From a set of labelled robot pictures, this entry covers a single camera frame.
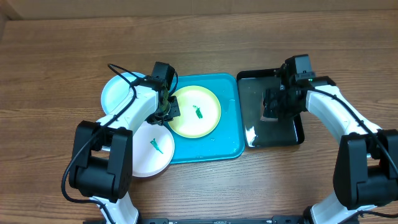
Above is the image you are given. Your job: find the yellow-green plate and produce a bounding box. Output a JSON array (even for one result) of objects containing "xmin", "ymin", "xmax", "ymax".
[{"xmin": 169, "ymin": 85, "xmax": 221, "ymax": 138}]

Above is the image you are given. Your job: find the green scrubbing sponge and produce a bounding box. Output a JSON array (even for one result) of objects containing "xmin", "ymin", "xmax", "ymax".
[{"xmin": 261, "ymin": 90, "xmax": 270, "ymax": 121}]

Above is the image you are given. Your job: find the light blue plate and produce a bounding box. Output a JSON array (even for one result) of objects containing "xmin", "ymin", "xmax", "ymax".
[{"xmin": 101, "ymin": 75, "xmax": 151, "ymax": 118}]

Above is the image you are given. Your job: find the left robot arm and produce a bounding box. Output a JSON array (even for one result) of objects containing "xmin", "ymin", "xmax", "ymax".
[{"xmin": 61, "ymin": 75, "xmax": 180, "ymax": 223}]

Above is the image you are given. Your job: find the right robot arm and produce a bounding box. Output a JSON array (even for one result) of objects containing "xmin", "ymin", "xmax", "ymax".
[{"xmin": 263, "ymin": 63, "xmax": 397, "ymax": 223}]

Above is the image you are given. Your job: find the black rectangular water tray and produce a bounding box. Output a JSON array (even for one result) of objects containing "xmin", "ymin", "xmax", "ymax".
[{"xmin": 236, "ymin": 68, "xmax": 305, "ymax": 148}]

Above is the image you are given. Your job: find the teal plastic tray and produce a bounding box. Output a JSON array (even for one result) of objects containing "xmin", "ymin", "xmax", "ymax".
[{"xmin": 170, "ymin": 73, "xmax": 245, "ymax": 164}]

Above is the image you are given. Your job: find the pink white plate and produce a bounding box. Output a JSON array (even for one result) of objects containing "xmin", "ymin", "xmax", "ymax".
[{"xmin": 132, "ymin": 122, "xmax": 175, "ymax": 178}]

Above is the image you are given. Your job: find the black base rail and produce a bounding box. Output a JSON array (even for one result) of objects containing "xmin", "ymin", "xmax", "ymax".
[{"xmin": 137, "ymin": 215, "xmax": 308, "ymax": 224}]

